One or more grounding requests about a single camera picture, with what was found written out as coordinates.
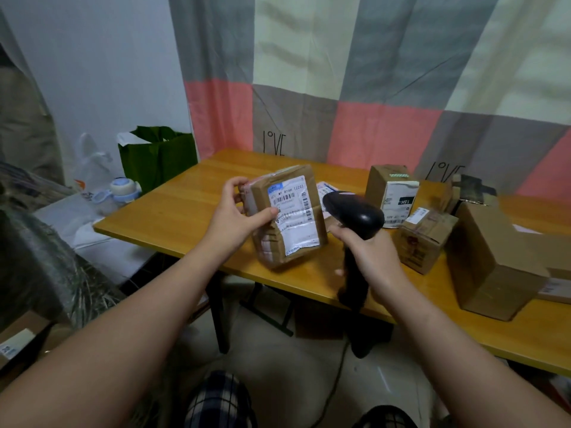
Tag person's left hand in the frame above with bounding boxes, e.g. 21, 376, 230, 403
206, 176, 280, 260

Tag person's right hand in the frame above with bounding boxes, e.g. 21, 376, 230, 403
329, 225, 409, 304

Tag black barcode scanner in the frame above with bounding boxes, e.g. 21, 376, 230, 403
321, 191, 385, 313

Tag taped brown parcel white label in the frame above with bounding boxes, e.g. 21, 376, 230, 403
240, 164, 329, 269

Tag person's right forearm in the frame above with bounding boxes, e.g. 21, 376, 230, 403
374, 281, 571, 428

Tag person's left forearm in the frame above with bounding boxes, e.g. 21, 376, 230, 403
0, 238, 233, 428

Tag flat parcel with white label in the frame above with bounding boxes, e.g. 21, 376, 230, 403
315, 181, 354, 220

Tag upright cardboard box white label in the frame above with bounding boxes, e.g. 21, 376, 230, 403
364, 164, 420, 229

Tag small taped cardboard box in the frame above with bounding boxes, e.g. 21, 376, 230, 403
392, 207, 459, 276

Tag green paper bag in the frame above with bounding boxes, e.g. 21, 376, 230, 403
117, 125, 199, 196

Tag dark open cardboard box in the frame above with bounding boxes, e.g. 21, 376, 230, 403
447, 174, 498, 213

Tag white tape roll blue dispenser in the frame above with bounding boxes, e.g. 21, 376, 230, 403
92, 177, 143, 205

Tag large plain cardboard box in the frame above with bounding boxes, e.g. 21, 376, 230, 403
445, 202, 550, 322

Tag checked grey pink cream curtain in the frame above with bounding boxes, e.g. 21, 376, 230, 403
167, 0, 571, 205

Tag white sheet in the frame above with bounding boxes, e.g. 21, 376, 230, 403
35, 191, 156, 287

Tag clear plastic bag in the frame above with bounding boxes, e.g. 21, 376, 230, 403
69, 132, 117, 194

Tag plaid trousers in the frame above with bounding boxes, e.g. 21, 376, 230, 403
184, 370, 418, 428

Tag long flat cardboard box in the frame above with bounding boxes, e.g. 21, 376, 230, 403
512, 224, 571, 305

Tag grey woven sack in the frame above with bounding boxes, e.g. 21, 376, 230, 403
0, 162, 126, 331

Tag cardboard box with white label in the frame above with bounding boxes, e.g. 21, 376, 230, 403
0, 310, 51, 371

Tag black table frame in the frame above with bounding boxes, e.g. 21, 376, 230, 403
205, 271, 296, 355

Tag black scanner cable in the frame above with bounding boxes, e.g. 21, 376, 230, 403
310, 339, 352, 428

